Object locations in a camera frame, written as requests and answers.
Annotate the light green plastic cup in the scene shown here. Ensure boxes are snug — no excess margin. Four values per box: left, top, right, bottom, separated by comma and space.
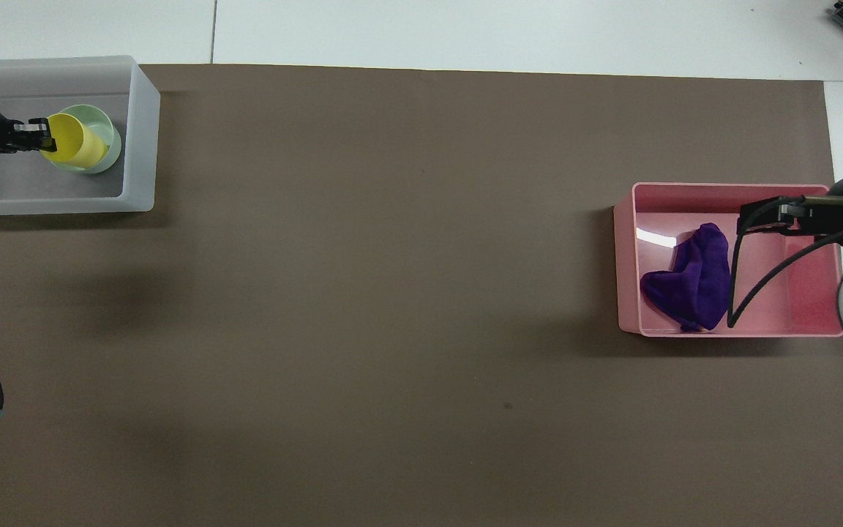
48, 104, 123, 175

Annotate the translucent white plastic bin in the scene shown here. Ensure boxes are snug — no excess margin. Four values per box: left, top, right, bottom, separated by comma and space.
0, 56, 161, 216

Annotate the pink plastic bin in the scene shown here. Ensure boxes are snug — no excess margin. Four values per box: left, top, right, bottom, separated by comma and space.
613, 182, 843, 338

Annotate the yellow plastic cup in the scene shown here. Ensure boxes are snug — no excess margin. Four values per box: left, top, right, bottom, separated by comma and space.
39, 113, 110, 168

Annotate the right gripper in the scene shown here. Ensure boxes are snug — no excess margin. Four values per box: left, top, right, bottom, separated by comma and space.
802, 179, 843, 236

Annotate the purple cloth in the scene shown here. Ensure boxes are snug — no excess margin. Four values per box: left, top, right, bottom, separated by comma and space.
640, 223, 732, 333

